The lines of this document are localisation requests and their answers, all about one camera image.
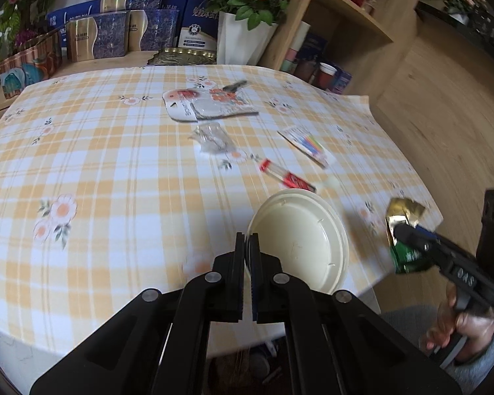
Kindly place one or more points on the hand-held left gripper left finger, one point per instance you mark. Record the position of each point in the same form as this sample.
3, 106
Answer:
230, 288

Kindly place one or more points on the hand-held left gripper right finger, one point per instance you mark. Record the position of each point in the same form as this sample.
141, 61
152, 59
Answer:
267, 292

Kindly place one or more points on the copper and teal planter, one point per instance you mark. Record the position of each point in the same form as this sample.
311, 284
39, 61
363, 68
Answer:
33, 68

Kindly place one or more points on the pink blossom plant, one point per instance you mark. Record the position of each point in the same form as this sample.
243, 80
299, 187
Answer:
20, 8

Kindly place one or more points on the person's right hand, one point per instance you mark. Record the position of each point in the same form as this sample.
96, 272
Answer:
473, 329

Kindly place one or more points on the white faceted vase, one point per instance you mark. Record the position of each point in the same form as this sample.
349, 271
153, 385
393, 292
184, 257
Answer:
243, 41

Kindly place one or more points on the dark blue box round emblem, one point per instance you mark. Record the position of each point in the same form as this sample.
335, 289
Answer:
195, 33

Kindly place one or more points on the clear plastic wrapper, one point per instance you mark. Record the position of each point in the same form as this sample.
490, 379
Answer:
214, 140

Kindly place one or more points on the small blue box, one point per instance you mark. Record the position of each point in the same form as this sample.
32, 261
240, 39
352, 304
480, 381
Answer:
341, 82

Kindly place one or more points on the orange checked floral tablecloth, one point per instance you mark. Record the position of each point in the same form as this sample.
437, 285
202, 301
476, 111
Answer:
127, 181

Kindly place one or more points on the person's grey trouser leg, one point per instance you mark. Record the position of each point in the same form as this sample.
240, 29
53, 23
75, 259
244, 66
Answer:
403, 321

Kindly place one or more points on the white table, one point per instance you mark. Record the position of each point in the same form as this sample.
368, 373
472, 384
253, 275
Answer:
33, 356

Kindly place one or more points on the white floral plastic packet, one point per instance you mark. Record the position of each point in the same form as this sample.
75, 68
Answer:
206, 103

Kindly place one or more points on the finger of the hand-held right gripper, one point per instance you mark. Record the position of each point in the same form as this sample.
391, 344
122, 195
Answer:
432, 257
420, 234

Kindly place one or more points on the colourful pen packet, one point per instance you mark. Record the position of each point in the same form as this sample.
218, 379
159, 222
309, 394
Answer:
308, 144

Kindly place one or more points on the stack of pastel paper cups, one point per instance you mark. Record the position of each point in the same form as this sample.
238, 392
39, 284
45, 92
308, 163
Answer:
296, 47

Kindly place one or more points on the clear glass bottle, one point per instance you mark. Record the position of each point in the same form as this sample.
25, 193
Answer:
369, 4

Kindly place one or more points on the gold scalloped tray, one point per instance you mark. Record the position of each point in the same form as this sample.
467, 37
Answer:
185, 56

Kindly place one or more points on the red and white wrapper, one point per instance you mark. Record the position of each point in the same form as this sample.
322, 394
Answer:
290, 179

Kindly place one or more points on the dark red round bin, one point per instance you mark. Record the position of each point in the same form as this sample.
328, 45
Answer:
238, 372

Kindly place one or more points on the person's right forearm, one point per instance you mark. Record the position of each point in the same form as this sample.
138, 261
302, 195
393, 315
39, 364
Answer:
492, 364

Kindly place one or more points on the wooden shelf unit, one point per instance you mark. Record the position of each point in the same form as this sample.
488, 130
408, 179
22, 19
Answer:
354, 20

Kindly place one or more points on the brown glass cup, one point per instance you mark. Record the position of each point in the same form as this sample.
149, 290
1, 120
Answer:
306, 70

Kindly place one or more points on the cream round plastic lid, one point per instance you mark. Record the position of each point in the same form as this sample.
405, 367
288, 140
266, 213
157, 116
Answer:
300, 238

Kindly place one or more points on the green and gold packet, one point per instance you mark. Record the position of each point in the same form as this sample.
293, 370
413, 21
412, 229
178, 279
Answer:
401, 214

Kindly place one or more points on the small black object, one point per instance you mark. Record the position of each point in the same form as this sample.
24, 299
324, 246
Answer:
234, 85

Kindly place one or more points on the red paper cup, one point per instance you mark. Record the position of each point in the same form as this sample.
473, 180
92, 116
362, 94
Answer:
326, 75

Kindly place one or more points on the black counter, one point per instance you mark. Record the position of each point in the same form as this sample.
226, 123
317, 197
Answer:
477, 37

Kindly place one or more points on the blue flat gift box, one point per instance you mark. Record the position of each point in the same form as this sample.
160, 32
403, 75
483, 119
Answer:
61, 18

